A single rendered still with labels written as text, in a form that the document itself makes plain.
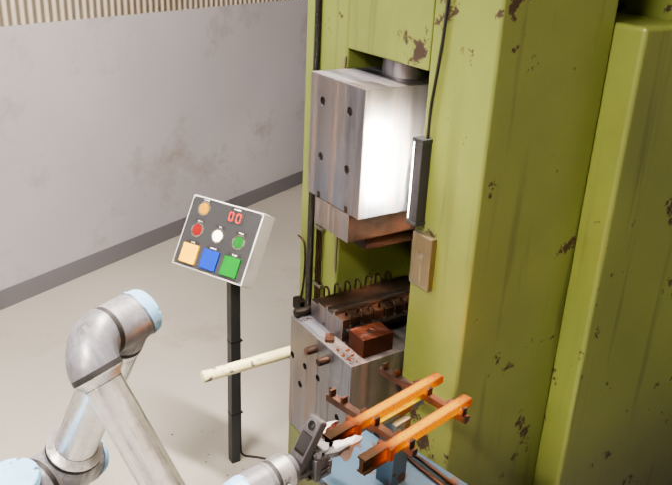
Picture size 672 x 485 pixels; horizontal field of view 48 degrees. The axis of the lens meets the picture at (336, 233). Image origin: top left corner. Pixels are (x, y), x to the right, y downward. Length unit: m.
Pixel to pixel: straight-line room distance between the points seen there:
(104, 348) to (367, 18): 1.29
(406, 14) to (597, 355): 1.24
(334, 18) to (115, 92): 2.70
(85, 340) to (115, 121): 3.48
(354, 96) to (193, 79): 3.38
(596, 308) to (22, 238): 3.40
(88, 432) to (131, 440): 0.37
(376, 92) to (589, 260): 0.83
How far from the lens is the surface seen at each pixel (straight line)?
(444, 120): 2.16
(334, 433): 1.95
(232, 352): 3.17
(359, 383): 2.48
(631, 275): 2.59
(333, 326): 2.58
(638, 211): 2.49
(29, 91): 4.68
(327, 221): 2.47
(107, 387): 1.72
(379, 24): 2.38
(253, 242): 2.80
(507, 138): 2.10
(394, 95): 2.27
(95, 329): 1.73
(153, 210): 5.50
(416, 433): 1.98
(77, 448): 2.15
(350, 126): 2.29
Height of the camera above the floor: 2.21
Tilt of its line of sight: 22 degrees down
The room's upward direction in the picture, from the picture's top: 3 degrees clockwise
